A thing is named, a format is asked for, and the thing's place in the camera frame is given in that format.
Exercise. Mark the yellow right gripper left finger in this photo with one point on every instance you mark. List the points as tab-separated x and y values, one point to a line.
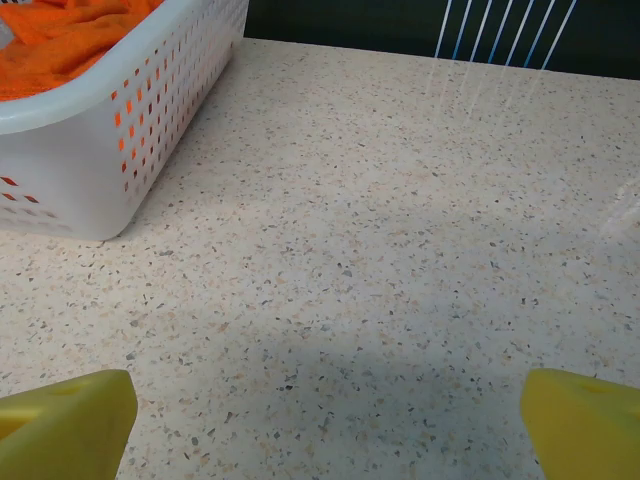
65	430

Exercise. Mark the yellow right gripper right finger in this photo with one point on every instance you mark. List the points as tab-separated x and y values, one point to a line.
590	430

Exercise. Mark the orange t-shirt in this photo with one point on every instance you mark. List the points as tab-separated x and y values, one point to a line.
65	45

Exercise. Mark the white perforated plastic basket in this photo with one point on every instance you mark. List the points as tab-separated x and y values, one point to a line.
75	165

